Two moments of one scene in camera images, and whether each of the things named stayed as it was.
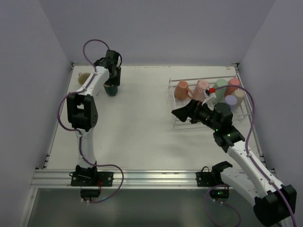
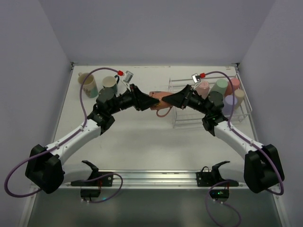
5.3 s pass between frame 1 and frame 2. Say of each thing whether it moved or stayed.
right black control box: stayed
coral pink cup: stayed
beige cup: stayed
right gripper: moved
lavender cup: stayed
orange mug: moved
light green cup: stayed
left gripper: moved
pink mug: stayed
